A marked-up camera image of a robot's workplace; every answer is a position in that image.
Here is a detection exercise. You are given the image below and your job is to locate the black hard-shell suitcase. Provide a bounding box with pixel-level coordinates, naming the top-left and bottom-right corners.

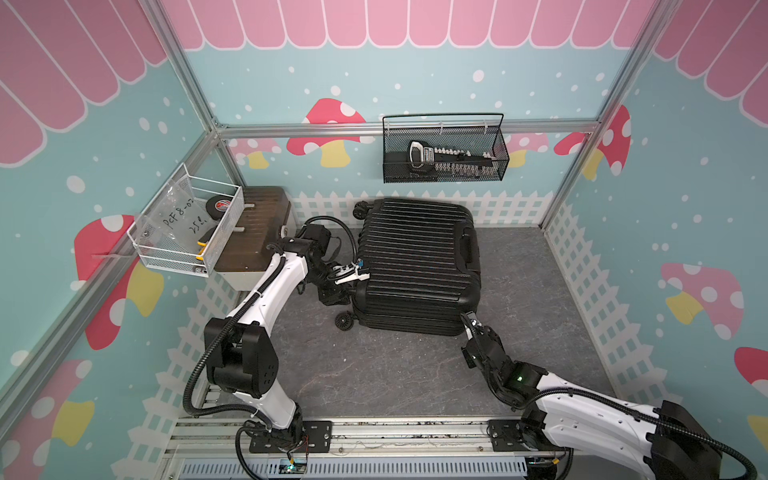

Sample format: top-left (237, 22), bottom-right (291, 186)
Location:
top-left (335, 198), bottom-right (482, 337)

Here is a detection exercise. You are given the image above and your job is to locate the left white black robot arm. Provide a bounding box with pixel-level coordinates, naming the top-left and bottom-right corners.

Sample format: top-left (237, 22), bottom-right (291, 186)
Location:
top-left (182, 216), bottom-right (368, 451)

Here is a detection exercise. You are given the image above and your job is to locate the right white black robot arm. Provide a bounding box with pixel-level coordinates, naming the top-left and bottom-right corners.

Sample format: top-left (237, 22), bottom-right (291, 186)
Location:
top-left (461, 312), bottom-right (758, 479)

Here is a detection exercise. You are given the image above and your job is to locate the beige box brown lid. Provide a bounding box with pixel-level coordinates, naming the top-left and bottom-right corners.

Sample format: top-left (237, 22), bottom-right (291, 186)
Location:
top-left (214, 186), bottom-right (297, 292)

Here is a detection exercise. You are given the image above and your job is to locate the yellow black tool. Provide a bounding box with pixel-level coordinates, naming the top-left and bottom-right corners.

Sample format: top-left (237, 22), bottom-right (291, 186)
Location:
top-left (195, 241), bottom-right (207, 261)

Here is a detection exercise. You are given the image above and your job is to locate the black tape roll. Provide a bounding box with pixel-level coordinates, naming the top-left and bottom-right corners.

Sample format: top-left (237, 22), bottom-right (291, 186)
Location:
top-left (205, 195), bottom-right (232, 221)

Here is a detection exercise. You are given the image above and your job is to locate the socket wrench set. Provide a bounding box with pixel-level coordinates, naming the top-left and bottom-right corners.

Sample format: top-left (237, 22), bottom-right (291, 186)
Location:
top-left (407, 141), bottom-right (498, 178)

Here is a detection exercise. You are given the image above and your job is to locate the small green circuit board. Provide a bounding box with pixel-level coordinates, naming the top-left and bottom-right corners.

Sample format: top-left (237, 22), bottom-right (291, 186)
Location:
top-left (278, 459), bottom-right (308, 475)

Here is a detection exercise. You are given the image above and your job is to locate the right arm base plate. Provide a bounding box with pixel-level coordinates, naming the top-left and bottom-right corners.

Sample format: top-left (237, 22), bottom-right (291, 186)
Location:
top-left (486, 419), bottom-right (566, 453)

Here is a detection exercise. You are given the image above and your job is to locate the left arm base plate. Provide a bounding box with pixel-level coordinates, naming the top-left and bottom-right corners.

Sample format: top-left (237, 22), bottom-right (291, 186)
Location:
top-left (248, 421), bottom-right (333, 455)

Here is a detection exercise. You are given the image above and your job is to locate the black wire mesh basket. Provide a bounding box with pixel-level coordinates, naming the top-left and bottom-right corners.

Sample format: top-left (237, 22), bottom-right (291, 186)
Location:
top-left (381, 113), bottom-right (509, 183)

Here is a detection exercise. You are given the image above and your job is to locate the clear plastic wall bin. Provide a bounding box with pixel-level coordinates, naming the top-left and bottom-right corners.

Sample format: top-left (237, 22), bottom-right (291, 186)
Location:
top-left (127, 164), bottom-right (244, 277)

